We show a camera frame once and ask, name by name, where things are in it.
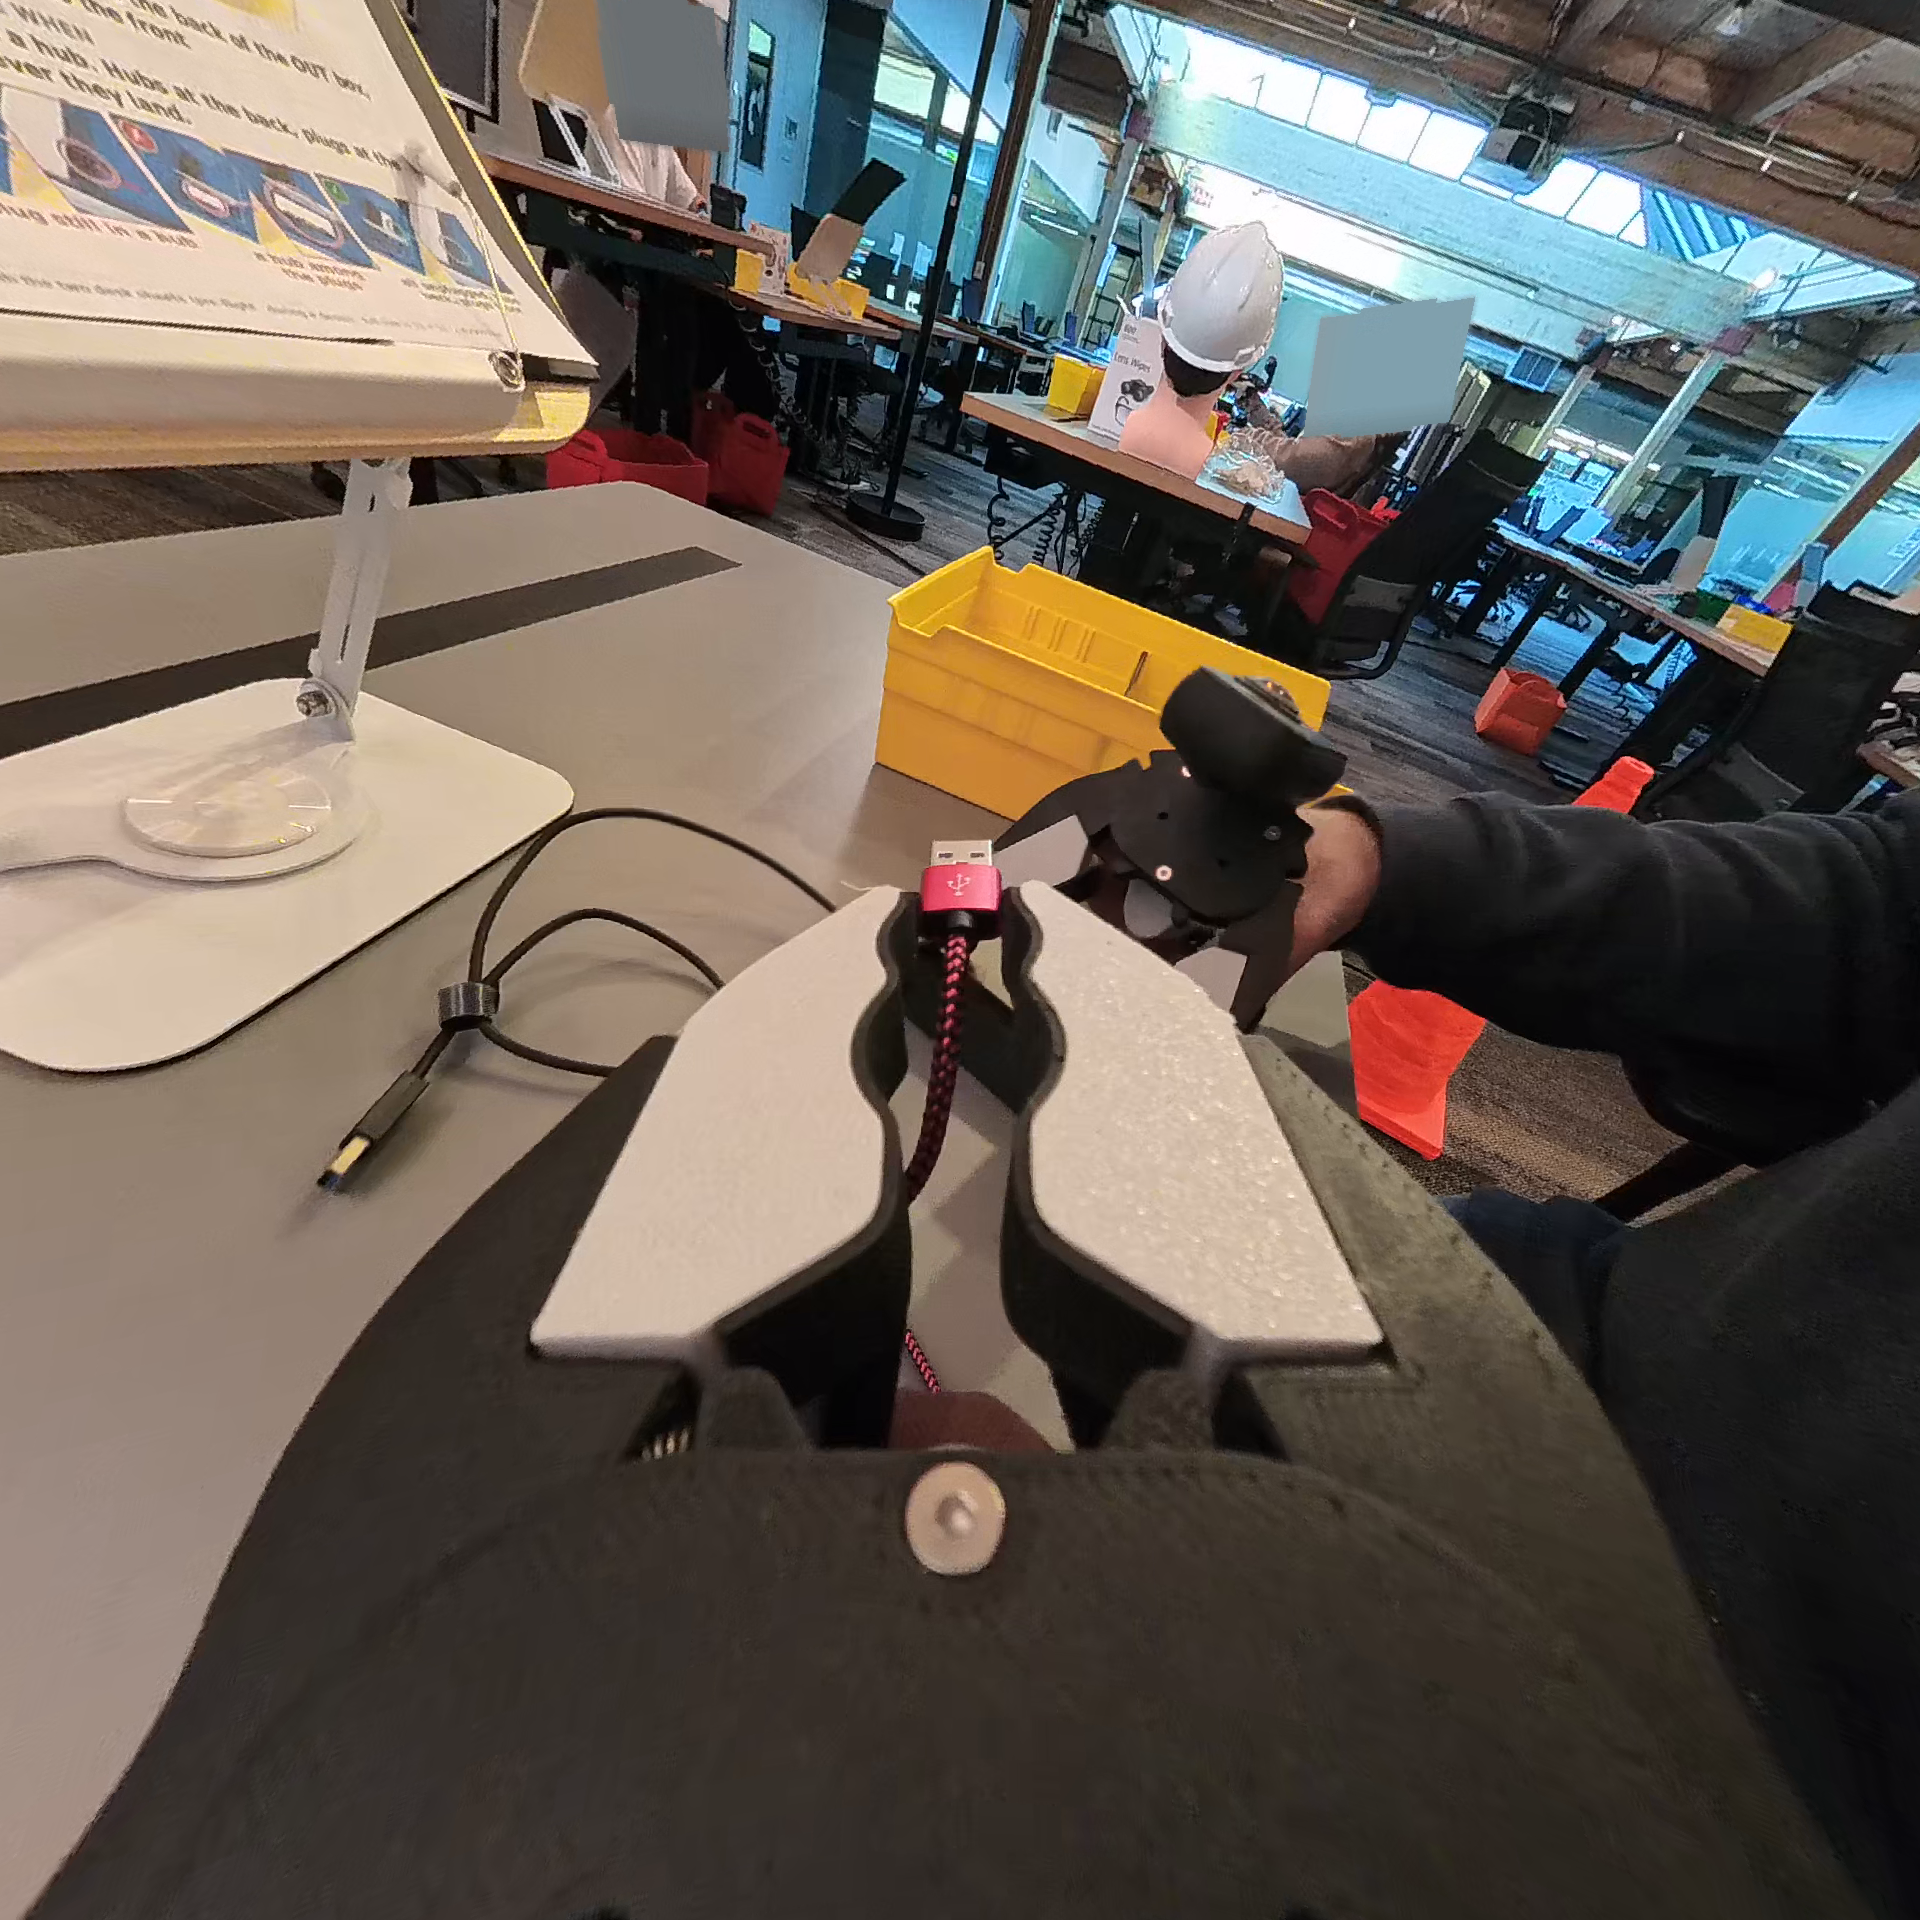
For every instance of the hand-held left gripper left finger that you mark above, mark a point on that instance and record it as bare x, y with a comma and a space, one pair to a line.
723, 1173

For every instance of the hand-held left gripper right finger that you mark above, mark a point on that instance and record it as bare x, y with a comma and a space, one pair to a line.
1187, 1187

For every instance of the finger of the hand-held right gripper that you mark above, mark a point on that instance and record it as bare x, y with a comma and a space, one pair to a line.
1058, 850
1181, 929

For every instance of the yellow plastic bin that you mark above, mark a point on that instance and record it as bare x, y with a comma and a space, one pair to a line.
975, 722

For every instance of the person's right hand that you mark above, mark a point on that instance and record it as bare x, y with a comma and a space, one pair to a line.
1343, 883

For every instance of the person's left hand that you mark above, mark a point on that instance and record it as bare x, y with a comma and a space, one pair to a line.
969, 1422

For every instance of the orange plastic bin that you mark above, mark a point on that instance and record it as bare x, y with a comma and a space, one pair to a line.
1521, 712
1412, 1064

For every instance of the red plastic bin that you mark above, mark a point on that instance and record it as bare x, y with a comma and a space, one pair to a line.
1333, 556
744, 460
629, 465

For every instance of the black mesh office chair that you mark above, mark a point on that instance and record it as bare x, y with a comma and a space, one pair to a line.
1442, 556

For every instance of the black round stand base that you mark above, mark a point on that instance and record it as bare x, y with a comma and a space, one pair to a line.
888, 517

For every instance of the pink mannequin head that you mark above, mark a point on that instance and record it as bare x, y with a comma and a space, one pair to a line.
1169, 427

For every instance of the wooden top desk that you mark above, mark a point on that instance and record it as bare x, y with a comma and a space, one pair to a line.
1052, 435
629, 219

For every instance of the orange traffic cone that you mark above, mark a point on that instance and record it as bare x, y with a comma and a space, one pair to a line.
1618, 789

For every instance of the white printed box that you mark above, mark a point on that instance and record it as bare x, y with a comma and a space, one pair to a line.
1125, 382

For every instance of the long wooden desk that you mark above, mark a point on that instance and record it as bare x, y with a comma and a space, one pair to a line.
1651, 605

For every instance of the black tape strip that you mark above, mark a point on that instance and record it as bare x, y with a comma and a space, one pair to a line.
601, 576

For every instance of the white hard hat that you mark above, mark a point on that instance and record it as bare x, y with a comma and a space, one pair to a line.
1224, 291

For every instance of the framed display screen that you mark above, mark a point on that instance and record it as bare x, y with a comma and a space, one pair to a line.
452, 59

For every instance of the printed instruction sheet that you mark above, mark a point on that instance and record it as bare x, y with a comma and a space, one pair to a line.
226, 177

